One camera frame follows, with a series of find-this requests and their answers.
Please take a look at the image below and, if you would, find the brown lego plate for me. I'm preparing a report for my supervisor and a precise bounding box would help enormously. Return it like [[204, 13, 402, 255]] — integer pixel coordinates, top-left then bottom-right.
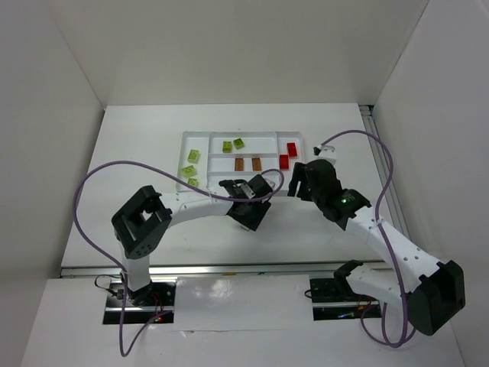
[[235, 158, 245, 172], [251, 157, 262, 171]]

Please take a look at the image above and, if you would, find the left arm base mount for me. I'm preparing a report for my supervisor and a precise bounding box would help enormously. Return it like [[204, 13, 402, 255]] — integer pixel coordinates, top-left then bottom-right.
[[94, 274, 176, 325]]

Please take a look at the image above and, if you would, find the red lego brick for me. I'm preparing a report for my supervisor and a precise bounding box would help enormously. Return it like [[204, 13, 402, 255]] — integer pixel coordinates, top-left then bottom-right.
[[287, 142, 299, 158], [279, 154, 290, 171]]

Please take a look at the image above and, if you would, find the green square lego brick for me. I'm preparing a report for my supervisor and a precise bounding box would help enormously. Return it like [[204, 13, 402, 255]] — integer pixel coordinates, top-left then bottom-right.
[[233, 138, 245, 150]]

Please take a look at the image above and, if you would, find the aluminium rail right side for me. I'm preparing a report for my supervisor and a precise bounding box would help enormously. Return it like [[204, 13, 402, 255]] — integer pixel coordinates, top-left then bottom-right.
[[358, 105, 411, 239]]

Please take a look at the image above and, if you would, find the curved green lego brick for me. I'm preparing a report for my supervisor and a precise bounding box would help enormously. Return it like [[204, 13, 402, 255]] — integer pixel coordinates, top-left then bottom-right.
[[181, 165, 197, 177]]

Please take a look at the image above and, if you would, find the white compartment sorting tray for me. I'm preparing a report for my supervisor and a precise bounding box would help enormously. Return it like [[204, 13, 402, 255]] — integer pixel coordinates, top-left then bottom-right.
[[177, 132, 306, 196]]

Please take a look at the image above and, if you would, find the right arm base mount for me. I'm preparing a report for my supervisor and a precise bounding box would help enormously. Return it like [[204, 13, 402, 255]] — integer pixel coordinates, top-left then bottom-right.
[[304, 278, 381, 321]]

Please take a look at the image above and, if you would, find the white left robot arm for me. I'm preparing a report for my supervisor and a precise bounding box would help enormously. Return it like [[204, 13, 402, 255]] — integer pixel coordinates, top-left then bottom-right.
[[112, 174, 275, 306]]

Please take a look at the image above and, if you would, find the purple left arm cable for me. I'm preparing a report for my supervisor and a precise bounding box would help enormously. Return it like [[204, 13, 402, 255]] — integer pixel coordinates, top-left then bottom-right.
[[73, 160, 286, 357]]

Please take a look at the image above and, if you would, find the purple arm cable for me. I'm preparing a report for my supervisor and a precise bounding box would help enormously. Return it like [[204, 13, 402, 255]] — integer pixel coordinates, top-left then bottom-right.
[[73, 160, 286, 357], [320, 129, 417, 348]]

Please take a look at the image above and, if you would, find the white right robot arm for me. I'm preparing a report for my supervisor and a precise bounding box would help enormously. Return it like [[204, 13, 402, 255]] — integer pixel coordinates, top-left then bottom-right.
[[287, 158, 465, 336]]

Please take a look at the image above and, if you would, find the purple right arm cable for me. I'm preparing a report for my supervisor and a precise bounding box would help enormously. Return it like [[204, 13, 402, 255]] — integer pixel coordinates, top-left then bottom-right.
[[320, 129, 417, 348]]

